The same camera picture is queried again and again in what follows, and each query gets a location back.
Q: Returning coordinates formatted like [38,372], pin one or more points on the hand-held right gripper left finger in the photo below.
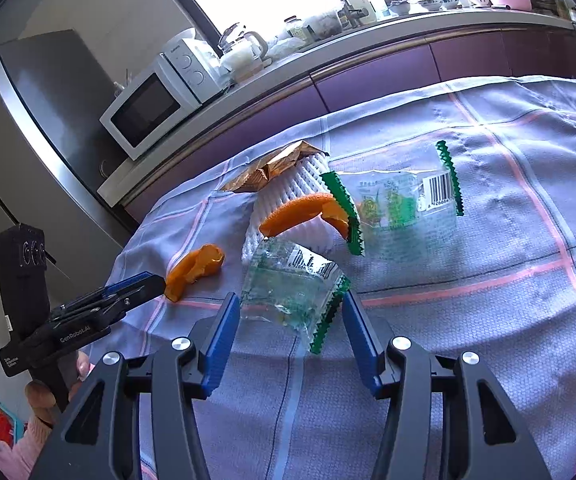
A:
[220,345]

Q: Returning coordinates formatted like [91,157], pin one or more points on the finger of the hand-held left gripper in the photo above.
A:
[127,282]
[142,290]

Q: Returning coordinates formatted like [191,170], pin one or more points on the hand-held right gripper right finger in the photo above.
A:
[363,345]

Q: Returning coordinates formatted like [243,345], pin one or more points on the orange peel piece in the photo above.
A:
[293,212]
[195,267]

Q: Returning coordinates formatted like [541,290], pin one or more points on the clear green-edged plastic wrapper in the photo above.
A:
[408,200]
[288,285]

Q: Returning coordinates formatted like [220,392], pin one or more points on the gold snack wrapper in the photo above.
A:
[243,181]

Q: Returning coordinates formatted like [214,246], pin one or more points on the white foam fruit net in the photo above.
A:
[293,185]

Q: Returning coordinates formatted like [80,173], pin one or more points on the person's left hand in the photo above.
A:
[42,402]

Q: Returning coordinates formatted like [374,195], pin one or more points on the blue plaid tablecloth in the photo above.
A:
[493,260]

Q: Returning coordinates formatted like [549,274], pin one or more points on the white microwave oven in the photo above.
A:
[142,110]

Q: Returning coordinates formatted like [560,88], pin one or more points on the grey refrigerator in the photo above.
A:
[52,110]

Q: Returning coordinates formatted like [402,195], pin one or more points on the white coffee dripper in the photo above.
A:
[240,60]

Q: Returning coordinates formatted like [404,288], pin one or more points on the glass kettle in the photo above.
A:
[248,40]

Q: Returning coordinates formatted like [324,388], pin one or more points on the white plastic bag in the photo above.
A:
[283,47]

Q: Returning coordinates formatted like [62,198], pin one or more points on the purple kitchen counter cabinet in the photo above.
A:
[378,65]

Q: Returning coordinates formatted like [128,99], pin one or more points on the wide glass jar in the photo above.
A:
[324,22]

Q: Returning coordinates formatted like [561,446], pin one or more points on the small bowl with dark food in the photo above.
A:
[398,6]

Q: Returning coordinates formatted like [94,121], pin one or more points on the white dish soap bottle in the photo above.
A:
[358,2]

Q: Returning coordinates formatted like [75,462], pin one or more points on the blue patterned bowl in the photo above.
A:
[440,1]

